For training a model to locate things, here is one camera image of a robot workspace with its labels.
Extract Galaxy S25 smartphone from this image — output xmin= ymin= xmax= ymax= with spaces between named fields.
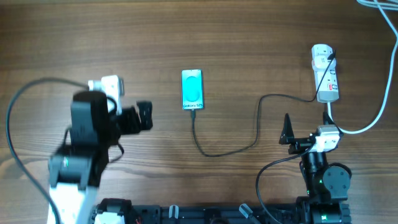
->
xmin=181 ymin=69 xmax=205 ymax=110

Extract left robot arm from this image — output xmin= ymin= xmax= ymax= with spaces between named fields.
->
xmin=47 ymin=91 xmax=153 ymax=223

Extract white power strip cord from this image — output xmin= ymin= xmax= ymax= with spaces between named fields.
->
xmin=326 ymin=0 xmax=398 ymax=135

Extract black USB-C charging cable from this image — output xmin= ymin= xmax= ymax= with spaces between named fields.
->
xmin=189 ymin=50 xmax=337 ymax=157

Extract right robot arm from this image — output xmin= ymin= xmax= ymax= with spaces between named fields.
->
xmin=279 ymin=112 xmax=352 ymax=224

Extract white power strip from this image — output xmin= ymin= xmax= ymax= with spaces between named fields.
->
xmin=314 ymin=52 xmax=339 ymax=103

